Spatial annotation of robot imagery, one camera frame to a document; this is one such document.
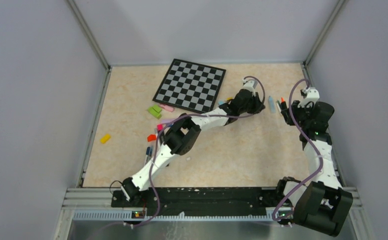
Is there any light blue highlighter body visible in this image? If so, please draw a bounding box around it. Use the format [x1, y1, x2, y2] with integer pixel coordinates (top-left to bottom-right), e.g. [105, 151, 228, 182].
[268, 95, 276, 114]

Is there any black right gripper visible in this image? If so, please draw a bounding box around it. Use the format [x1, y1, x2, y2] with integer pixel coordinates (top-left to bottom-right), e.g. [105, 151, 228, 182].
[283, 100, 312, 129]

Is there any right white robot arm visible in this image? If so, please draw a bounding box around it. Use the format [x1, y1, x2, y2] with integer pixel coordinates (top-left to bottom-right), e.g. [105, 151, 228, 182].
[272, 100, 353, 237]

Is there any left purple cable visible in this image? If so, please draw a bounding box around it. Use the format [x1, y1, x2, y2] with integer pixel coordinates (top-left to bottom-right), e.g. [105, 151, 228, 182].
[147, 76, 267, 229]

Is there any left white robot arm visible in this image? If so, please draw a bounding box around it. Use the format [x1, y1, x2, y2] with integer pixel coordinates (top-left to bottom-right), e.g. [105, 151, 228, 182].
[121, 88, 265, 207]

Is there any black grey chessboard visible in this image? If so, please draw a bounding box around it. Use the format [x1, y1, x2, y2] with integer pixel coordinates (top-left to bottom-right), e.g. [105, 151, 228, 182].
[152, 58, 226, 114]

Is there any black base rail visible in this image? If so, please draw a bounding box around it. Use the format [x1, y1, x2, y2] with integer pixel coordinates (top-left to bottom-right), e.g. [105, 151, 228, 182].
[111, 187, 285, 208]

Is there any white marker yellow end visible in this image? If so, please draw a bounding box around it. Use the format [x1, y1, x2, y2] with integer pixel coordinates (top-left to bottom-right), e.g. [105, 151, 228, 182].
[276, 101, 281, 112]

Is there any yellow highlighter cap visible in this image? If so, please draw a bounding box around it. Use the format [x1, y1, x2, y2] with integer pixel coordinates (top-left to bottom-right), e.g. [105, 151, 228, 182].
[100, 134, 111, 144]

